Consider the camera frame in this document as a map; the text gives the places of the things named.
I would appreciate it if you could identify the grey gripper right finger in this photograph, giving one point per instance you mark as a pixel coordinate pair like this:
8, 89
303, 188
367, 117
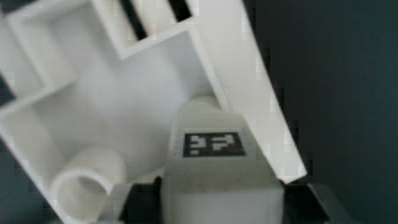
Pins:
312, 205

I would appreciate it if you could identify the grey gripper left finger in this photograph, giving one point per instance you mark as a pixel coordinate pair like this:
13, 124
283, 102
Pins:
143, 207

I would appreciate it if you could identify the white chair leg with tag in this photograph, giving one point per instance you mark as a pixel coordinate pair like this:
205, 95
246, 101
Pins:
221, 189

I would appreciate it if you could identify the white chair seat part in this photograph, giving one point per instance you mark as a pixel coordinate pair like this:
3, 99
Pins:
107, 61

